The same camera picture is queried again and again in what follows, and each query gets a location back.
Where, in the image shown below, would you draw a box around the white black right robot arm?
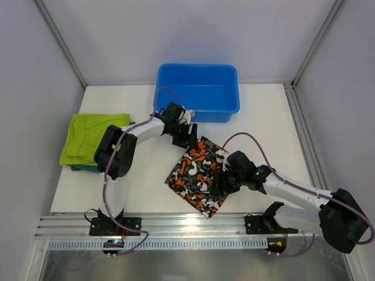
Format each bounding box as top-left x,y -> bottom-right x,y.
209,151 -> 370,254

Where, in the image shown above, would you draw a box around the right side aluminium rail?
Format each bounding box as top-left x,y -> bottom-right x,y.
284,83 -> 329,190

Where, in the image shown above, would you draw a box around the orange black patterned shorts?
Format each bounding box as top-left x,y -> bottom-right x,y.
165,136 -> 226,218

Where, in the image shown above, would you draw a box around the left aluminium frame post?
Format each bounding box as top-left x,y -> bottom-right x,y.
32,0 -> 87,89

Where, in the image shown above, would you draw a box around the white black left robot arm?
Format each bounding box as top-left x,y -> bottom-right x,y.
90,102 -> 197,236

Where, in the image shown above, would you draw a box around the right controller board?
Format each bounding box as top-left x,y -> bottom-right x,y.
266,238 -> 287,256

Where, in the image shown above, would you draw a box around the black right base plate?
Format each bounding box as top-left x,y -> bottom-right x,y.
244,214 -> 299,235

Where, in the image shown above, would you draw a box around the controller board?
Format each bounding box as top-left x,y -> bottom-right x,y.
102,238 -> 124,257
266,238 -> 287,256

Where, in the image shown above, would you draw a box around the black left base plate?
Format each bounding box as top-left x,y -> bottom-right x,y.
88,213 -> 141,237

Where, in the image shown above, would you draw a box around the aluminium frame post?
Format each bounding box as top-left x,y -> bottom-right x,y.
291,0 -> 347,87
32,0 -> 87,89

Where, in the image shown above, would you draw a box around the dark green shorts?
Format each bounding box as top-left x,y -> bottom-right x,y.
69,119 -> 136,173

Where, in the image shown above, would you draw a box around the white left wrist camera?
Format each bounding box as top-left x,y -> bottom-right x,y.
178,109 -> 195,125

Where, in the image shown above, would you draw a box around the lime green shorts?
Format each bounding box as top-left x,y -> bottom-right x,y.
59,112 -> 131,167

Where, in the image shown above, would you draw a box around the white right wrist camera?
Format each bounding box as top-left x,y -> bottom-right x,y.
216,149 -> 230,171

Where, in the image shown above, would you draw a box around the aluminium mounting rail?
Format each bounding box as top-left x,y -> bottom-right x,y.
34,212 -> 323,239

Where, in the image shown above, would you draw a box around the left controller board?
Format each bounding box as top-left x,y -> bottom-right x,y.
102,238 -> 124,257

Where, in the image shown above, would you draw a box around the blue plastic bin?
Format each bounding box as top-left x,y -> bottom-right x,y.
155,63 -> 240,123

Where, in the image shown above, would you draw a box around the right aluminium frame post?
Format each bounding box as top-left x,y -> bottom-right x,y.
291,0 -> 347,87

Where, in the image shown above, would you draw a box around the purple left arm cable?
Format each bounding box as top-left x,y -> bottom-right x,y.
102,86 -> 184,258

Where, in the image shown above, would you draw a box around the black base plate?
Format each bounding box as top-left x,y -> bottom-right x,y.
88,213 -> 141,237
244,214 -> 299,235

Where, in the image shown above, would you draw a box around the grey slotted cable duct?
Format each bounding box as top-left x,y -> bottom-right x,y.
47,237 -> 267,251

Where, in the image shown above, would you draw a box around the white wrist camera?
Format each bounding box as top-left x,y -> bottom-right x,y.
216,149 -> 230,171
178,109 -> 195,125

